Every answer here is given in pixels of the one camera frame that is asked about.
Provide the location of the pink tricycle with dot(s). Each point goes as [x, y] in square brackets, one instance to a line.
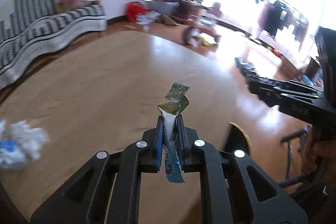
[202, 24]

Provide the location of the red bag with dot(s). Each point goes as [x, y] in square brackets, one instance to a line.
[134, 10]

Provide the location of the person's right hand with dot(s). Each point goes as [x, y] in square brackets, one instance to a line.
[321, 153]

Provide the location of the yellow floor toy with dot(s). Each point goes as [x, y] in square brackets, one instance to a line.
[202, 40]

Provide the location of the dark metal chair frame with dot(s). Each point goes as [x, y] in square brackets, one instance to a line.
[289, 158]

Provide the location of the scattered paper sheets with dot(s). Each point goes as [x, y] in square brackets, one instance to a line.
[148, 18]

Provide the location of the green blue snack wrapper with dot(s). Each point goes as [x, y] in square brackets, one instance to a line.
[173, 106]

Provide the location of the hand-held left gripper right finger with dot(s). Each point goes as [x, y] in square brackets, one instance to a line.
[181, 140]

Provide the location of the row of hanging clothes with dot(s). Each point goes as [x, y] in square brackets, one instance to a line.
[275, 14]

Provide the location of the clear plastic bag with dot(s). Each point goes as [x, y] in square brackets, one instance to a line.
[29, 140]

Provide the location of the black and white sofa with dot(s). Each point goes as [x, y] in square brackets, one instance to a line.
[39, 29]

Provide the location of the black trash can gold rim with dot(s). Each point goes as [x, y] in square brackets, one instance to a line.
[237, 137]

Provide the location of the brown paper bag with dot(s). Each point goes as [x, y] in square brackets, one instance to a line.
[168, 20]

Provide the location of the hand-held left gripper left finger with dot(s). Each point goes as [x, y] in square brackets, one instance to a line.
[158, 145]

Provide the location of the white low bench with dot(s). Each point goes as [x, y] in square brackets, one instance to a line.
[160, 5]

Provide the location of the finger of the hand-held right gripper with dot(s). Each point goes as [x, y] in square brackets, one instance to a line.
[288, 83]
[267, 96]

